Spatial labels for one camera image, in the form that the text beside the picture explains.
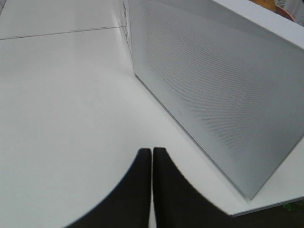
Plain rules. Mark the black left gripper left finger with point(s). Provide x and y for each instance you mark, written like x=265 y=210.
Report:
x=128 y=204

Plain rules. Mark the white microwave door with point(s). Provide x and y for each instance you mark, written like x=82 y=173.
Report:
x=213 y=95

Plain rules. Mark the pink round plate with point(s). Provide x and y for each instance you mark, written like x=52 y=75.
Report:
x=282 y=12

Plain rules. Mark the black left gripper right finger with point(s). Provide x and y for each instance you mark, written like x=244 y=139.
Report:
x=177 y=204

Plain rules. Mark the white microwave oven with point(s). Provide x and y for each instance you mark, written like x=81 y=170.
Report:
x=213 y=83

